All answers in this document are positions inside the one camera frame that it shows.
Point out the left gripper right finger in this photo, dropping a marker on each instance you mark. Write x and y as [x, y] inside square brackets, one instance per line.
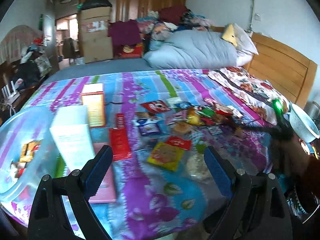
[235, 186]

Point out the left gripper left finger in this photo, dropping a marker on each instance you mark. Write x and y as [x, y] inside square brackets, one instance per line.
[83, 184]

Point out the clear bag of puffed grains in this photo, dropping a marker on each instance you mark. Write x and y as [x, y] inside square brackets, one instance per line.
[197, 169]

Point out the clear red pastry packet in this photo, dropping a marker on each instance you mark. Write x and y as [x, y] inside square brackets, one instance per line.
[181, 127]

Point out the white plastic basket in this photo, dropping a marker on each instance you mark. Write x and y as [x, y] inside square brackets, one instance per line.
[302, 124]

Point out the flat pink box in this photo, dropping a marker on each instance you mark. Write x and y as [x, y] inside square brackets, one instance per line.
[107, 191]

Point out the floral red white quilt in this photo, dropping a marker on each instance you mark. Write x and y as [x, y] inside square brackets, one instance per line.
[255, 93]

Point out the red flat snack box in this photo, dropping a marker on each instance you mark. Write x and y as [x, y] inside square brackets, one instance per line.
[118, 139]

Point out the wooden headboard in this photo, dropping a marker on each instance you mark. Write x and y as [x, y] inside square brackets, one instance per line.
[285, 69]

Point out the clear blue plastic bowl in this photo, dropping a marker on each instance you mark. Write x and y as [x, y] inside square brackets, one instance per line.
[28, 153]

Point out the colourful floral bed sheet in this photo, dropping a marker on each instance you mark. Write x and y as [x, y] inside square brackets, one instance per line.
[150, 200]

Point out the green snack packet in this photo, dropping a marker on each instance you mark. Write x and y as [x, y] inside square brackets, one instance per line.
[206, 112]

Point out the yellow biscuit packet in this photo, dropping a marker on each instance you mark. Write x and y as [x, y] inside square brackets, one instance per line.
[166, 156]

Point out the blue white snack packet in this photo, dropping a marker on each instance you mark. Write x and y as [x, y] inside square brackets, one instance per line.
[147, 127]

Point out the orange white upright box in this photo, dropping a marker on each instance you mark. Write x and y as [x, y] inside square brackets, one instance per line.
[92, 96]

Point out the white pillow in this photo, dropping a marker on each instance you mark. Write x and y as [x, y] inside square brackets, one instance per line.
[245, 47]

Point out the red coffee sachet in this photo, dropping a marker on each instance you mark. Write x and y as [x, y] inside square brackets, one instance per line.
[155, 107]

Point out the dark wooden desk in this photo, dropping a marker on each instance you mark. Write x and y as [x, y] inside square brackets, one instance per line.
[12, 99]

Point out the yellow cushion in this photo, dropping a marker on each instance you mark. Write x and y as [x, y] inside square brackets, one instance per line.
[229, 35]

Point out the light blue folded duvet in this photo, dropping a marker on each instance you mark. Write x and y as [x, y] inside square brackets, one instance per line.
[192, 49]

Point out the stack of cardboard boxes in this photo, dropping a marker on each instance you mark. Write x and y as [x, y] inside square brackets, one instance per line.
[95, 42]

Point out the red gift box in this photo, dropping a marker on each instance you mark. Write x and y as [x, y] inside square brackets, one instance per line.
[131, 52]

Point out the purple garment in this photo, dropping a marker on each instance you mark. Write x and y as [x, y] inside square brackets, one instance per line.
[124, 33]

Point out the black bag on boxes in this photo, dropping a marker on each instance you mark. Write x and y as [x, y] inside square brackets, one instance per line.
[90, 4]

